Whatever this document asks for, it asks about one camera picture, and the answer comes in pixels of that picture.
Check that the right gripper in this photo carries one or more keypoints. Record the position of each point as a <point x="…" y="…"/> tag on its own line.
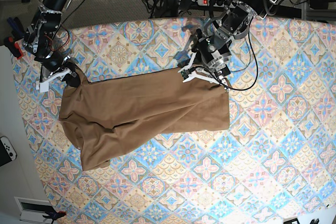
<point x="54" y="66"/>

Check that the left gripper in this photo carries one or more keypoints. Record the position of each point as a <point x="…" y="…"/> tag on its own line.
<point x="209" y="56"/>

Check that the brown t-shirt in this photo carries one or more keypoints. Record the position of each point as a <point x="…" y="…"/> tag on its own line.
<point x="111" y="118"/>

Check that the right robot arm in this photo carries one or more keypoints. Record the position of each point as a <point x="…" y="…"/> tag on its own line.
<point x="38" y="41"/>

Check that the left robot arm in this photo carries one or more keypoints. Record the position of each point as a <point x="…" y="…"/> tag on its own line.
<point x="234" y="19"/>

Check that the white power strip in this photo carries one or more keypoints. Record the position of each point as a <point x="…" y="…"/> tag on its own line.
<point x="217" y="3"/>

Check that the blue black clamp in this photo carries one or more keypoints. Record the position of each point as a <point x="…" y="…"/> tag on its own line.
<point x="17" y="28"/>

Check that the red black clamp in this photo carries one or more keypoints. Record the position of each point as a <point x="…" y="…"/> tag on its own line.
<point x="13" y="47"/>

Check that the game console controller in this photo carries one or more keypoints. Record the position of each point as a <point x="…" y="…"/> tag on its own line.
<point x="7" y="152"/>

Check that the patterned tile tablecloth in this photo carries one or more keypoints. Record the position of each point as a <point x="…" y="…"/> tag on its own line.
<point x="276" y="161"/>

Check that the white box with window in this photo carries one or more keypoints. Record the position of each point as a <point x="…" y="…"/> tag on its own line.
<point x="32" y="210"/>

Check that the orange black bottom clamp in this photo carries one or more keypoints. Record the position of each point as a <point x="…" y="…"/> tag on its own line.
<point x="53" y="215"/>

